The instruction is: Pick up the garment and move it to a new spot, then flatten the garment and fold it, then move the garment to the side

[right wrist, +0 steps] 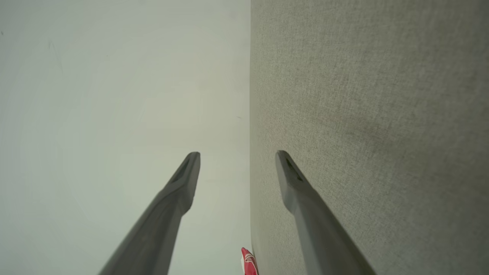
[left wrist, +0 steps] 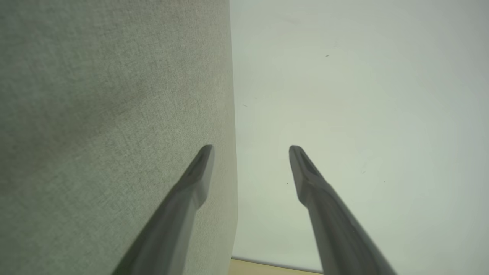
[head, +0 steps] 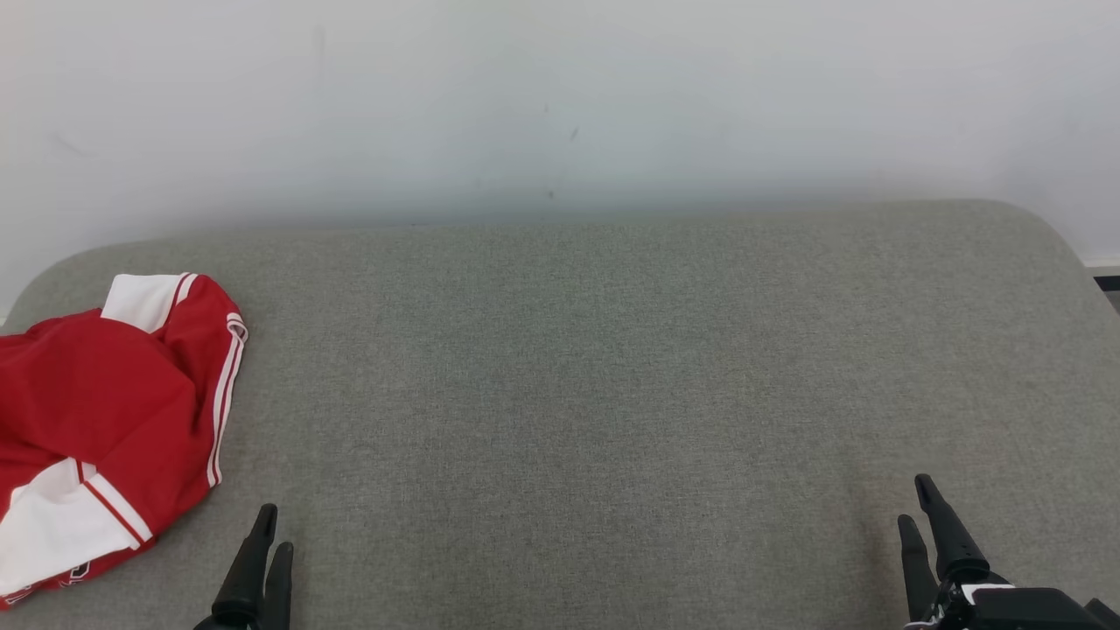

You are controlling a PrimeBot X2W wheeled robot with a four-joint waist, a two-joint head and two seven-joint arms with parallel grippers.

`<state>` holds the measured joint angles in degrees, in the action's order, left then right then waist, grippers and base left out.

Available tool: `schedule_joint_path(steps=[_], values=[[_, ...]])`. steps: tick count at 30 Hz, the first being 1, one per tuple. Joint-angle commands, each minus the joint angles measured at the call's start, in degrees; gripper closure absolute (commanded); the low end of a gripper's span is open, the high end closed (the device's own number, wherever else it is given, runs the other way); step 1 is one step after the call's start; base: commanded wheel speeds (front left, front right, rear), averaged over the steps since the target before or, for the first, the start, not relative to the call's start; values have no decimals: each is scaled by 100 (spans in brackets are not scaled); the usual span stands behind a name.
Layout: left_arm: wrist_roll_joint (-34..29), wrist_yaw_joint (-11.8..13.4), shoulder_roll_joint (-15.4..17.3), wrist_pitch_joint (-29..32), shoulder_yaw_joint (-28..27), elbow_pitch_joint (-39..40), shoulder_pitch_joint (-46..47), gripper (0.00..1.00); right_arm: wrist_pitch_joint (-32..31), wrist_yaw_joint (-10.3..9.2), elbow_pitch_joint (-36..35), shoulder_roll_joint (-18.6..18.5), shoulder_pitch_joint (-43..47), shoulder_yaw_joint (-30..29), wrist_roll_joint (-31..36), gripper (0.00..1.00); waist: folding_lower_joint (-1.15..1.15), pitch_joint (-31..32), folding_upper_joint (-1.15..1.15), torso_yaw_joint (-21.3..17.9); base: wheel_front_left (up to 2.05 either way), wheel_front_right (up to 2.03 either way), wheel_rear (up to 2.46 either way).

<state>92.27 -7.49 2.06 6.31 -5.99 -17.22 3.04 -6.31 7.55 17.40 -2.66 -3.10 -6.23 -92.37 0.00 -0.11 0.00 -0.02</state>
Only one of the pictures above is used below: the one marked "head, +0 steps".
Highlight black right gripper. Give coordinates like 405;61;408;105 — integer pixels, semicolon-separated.
898;474;1120;630

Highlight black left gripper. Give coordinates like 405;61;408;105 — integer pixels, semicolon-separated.
194;504;295;630

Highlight red basketball jersey white sleeves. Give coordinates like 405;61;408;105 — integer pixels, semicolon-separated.
0;455;158;610

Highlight red shorts with white stripe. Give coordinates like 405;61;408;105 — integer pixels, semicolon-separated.
0;271;249;508

